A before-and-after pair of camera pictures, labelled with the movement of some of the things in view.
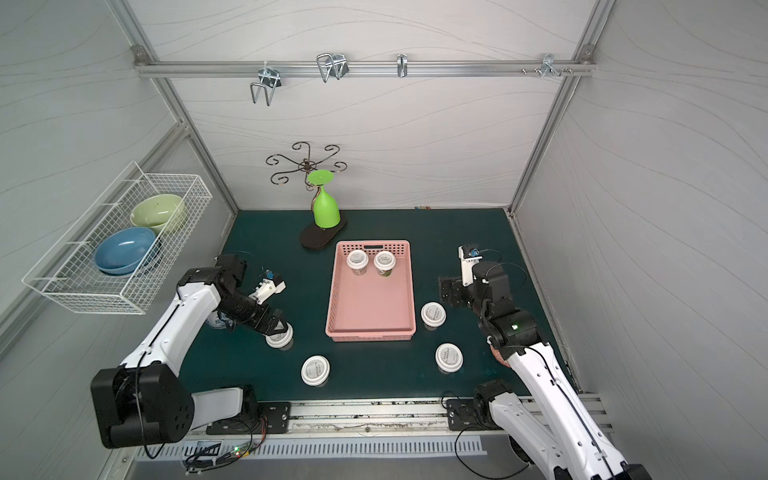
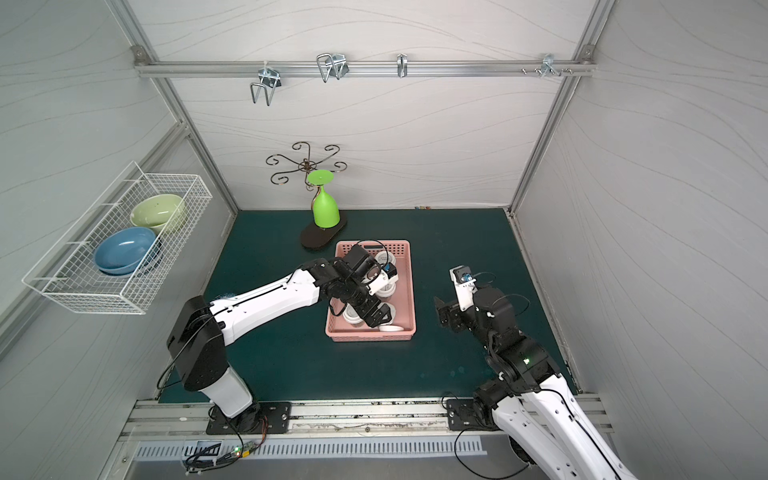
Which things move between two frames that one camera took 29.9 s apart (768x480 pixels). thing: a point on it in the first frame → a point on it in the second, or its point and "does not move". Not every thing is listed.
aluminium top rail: (364, 68) does not move
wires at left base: (194, 466) does not move
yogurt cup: (449, 358) → (390, 326)
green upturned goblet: (325, 211) does not move
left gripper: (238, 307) → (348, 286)
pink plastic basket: (370, 308) does not move
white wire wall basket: (118, 251) does not move
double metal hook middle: (336, 66) does not move
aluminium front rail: (355, 421) does not move
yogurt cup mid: (432, 315) → (387, 290)
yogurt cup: (315, 370) → (351, 316)
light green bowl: (157, 212) does not move
